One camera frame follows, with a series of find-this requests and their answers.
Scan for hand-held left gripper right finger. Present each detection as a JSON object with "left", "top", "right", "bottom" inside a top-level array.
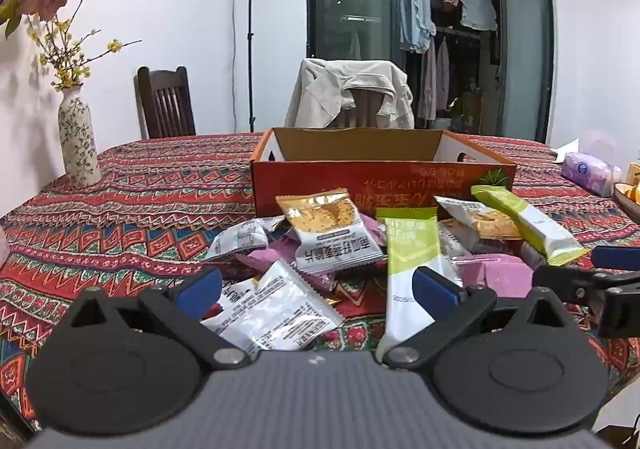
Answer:
[{"left": 382, "top": 266, "right": 573, "bottom": 371}]

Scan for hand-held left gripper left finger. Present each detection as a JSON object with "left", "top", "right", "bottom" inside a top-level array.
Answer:
[{"left": 65, "top": 268, "right": 253, "bottom": 371}]

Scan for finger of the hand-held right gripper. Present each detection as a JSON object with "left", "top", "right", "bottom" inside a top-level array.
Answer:
[
  {"left": 591, "top": 245, "right": 640, "bottom": 271},
  {"left": 531, "top": 265, "right": 608, "bottom": 304}
]

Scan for green white snack bar packet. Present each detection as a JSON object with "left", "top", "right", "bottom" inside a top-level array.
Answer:
[
  {"left": 375, "top": 207, "right": 466, "bottom": 365},
  {"left": 470, "top": 185, "right": 591, "bottom": 266}
]

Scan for white black-print snack packet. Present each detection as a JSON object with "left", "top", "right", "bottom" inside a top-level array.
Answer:
[{"left": 200, "top": 259, "right": 346, "bottom": 352}]

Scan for orange cardboard box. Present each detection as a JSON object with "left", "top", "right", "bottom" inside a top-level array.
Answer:
[{"left": 250, "top": 127, "right": 517, "bottom": 220}]

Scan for fruit bowl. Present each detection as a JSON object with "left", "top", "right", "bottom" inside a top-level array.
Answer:
[{"left": 614, "top": 181, "right": 640, "bottom": 225}]

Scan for silver white snack packet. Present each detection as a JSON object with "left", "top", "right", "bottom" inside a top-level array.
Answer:
[{"left": 205, "top": 216, "right": 286, "bottom": 262}]

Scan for pink snack packet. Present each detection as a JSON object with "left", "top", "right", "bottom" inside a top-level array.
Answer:
[
  {"left": 452, "top": 254, "right": 536, "bottom": 300},
  {"left": 350, "top": 214, "right": 388, "bottom": 255},
  {"left": 235, "top": 234, "right": 336, "bottom": 292}
]

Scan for gold cracker picture packet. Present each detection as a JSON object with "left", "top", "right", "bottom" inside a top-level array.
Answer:
[{"left": 432, "top": 195, "right": 523, "bottom": 240}]

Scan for purple tissue pack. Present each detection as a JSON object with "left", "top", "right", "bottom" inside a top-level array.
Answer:
[{"left": 555, "top": 131, "right": 623, "bottom": 197}]

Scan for gold white cracker packet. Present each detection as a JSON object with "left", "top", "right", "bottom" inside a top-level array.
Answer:
[{"left": 275, "top": 188, "right": 386, "bottom": 276}]

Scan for dark wooden chair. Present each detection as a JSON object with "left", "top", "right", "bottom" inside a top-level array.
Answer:
[{"left": 134, "top": 66, "right": 197, "bottom": 140}]

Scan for floral white vase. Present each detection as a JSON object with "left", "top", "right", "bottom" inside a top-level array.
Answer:
[{"left": 57, "top": 84, "right": 102, "bottom": 188}]

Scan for light brown wooden chair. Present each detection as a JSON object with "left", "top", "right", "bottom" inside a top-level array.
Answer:
[{"left": 345, "top": 88, "right": 388, "bottom": 130}]

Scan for pale pink robe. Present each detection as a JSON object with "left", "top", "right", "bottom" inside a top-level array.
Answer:
[
  {"left": 417, "top": 41, "right": 438, "bottom": 122},
  {"left": 435, "top": 36, "right": 451, "bottom": 112}
]

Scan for beige jacket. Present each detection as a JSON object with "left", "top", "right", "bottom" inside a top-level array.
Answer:
[{"left": 284, "top": 58, "right": 416, "bottom": 130}]

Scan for yellow flower branches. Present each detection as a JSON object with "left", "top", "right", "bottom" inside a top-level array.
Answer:
[{"left": 27, "top": 16, "right": 143, "bottom": 92}]

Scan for light blue shirt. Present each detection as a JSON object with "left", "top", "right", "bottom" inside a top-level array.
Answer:
[{"left": 398, "top": 0, "right": 437, "bottom": 54}]

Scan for sliding glass door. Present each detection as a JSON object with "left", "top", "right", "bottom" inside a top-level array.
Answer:
[{"left": 307, "top": 0, "right": 556, "bottom": 144}]

